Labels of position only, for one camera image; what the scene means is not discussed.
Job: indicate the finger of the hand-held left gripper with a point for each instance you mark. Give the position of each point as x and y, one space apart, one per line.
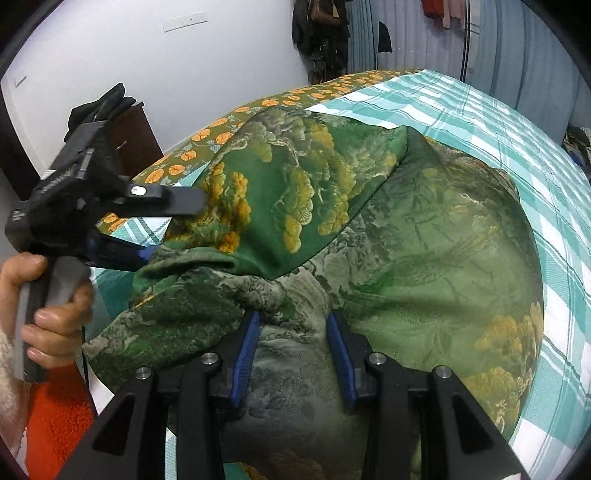
138 254
171 201

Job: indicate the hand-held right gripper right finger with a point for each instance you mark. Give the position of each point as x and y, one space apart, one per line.
341 355

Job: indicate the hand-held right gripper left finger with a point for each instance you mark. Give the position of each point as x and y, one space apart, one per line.
247 355

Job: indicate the green landscape print garment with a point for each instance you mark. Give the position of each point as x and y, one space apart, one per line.
415 258

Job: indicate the pile of mixed clothes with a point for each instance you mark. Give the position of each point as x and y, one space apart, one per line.
577 145

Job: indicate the person's left hand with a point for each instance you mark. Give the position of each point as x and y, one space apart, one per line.
60 323

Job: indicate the dark wooden cabinet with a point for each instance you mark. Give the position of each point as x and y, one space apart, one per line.
138 138

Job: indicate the orange floral green bedsheet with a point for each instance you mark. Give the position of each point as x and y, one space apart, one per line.
221 138

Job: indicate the black cloth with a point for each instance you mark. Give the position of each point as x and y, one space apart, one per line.
108 104

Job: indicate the person's orange garment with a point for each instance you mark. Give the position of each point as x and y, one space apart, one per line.
55 424

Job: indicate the teal white checked blanket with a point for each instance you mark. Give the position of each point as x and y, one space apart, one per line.
485 124

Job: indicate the red orange hanging garment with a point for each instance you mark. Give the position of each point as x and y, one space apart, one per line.
436 8

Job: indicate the blue grey curtain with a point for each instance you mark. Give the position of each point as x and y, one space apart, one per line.
517 46

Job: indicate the dark clothes hanging on wall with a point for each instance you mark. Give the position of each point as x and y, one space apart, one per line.
323 41

